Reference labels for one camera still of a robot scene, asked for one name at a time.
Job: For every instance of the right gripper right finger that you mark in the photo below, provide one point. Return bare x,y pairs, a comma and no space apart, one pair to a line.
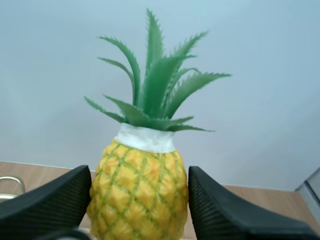
225,215

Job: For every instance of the grey partition panel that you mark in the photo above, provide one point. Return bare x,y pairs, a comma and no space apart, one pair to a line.
311,195

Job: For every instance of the yellow toy pineapple green crown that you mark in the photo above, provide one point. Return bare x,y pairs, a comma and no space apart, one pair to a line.
140,190

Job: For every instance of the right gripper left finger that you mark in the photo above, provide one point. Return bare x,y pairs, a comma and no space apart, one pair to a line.
42,207

